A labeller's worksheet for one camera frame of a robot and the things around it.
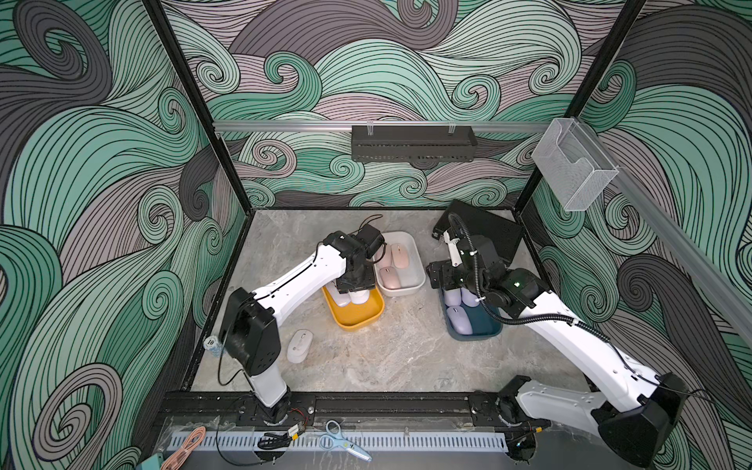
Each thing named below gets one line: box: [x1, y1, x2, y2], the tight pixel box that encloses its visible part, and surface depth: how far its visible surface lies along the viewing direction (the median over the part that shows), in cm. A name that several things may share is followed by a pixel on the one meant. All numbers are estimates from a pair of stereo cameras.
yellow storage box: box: [321, 284, 385, 331], surface depth 89 cm
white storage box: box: [374, 231, 426, 297], surface depth 103 cm
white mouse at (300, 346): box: [286, 329, 314, 365], surface depth 84 cm
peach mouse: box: [391, 242, 410, 270], surface depth 106 cm
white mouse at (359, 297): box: [348, 289, 371, 305], surface depth 80 cm
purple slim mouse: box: [446, 305, 473, 335], surface depth 87 cm
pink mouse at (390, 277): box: [379, 266, 402, 289], surface depth 100 cm
